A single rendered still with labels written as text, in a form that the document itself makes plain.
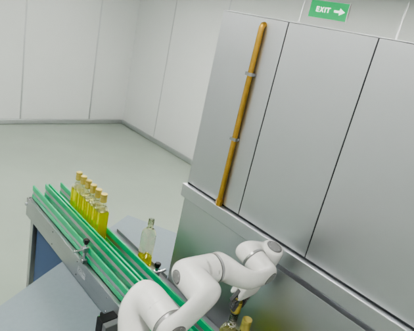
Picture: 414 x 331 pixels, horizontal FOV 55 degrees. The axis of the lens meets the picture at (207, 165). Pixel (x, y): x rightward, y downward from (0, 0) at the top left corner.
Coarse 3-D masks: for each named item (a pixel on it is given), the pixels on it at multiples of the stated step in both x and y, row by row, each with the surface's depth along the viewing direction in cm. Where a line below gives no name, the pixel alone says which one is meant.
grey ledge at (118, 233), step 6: (120, 234) 221; (126, 240) 217; (132, 246) 213; (150, 264) 201; (162, 276) 194; (168, 282) 190; (174, 288) 187; (180, 294) 184; (186, 300) 181; (204, 318) 172; (210, 324) 169; (216, 330) 167
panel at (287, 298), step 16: (288, 272) 139; (272, 288) 142; (288, 288) 137; (304, 288) 132; (256, 304) 148; (272, 304) 143; (288, 304) 137; (304, 304) 132; (320, 304) 128; (336, 304) 127; (240, 320) 155; (256, 320) 149; (272, 320) 143; (288, 320) 138; (304, 320) 133; (320, 320) 129; (336, 320) 124; (352, 320) 121
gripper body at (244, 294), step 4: (232, 288) 133; (236, 288) 131; (240, 288) 130; (256, 288) 133; (232, 292) 133; (240, 292) 130; (244, 292) 129; (248, 292) 131; (252, 292) 133; (240, 296) 130; (244, 296) 131; (248, 296) 134; (240, 300) 131
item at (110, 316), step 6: (108, 312) 170; (114, 312) 171; (102, 318) 166; (108, 318) 167; (114, 318) 168; (96, 324) 168; (102, 324) 164; (108, 324) 163; (114, 324) 164; (96, 330) 168; (102, 330) 164; (108, 330) 163; (114, 330) 165
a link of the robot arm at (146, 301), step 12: (132, 288) 101; (144, 288) 100; (156, 288) 101; (132, 300) 100; (144, 300) 98; (156, 300) 97; (168, 300) 98; (120, 312) 99; (132, 312) 99; (144, 312) 97; (156, 312) 95; (120, 324) 98; (132, 324) 99; (144, 324) 101
